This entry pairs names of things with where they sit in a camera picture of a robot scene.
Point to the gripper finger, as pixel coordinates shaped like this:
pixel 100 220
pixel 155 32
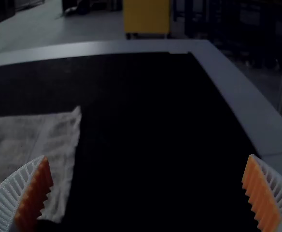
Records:
pixel 13 200
pixel 269 193

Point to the pale towel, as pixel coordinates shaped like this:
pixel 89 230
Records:
pixel 22 140

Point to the black mat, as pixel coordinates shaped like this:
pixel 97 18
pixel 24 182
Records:
pixel 155 125

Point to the yellow wheeled cabinet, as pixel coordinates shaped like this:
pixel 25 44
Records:
pixel 147 17

